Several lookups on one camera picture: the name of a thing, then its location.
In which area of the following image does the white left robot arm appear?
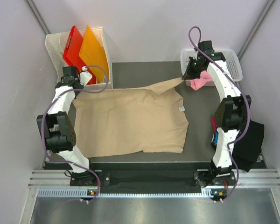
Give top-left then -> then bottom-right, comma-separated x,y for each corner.
36,66 -> 97,185

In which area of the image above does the beige t shirt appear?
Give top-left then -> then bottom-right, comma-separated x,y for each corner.
73,78 -> 189,158

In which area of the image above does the black printed t shirt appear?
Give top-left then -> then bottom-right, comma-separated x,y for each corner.
210,118 -> 265,173

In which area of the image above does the pink t shirt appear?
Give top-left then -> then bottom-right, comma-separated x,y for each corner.
190,71 -> 214,91

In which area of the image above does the red plastic folder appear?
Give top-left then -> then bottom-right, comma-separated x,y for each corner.
63,26 -> 86,70

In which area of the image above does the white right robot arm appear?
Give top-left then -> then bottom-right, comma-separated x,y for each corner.
182,41 -> 251,185

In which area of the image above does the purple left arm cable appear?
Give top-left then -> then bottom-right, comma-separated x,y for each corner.
41,65 -> 111,203

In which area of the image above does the orange plastic folder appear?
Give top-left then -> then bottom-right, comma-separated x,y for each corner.
79,26 -> 109,83

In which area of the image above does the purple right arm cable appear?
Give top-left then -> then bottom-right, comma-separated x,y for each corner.
188,26 -> 251,203

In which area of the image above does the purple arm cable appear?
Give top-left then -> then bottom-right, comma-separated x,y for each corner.
188,26 -> 251,203
41,65 -> 111,203

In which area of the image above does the white file organizer rack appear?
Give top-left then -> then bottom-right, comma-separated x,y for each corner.
45,26 -> 113,90

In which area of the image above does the white mesh laundry basket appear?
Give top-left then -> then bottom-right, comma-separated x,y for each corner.
180,48 -> 243,82

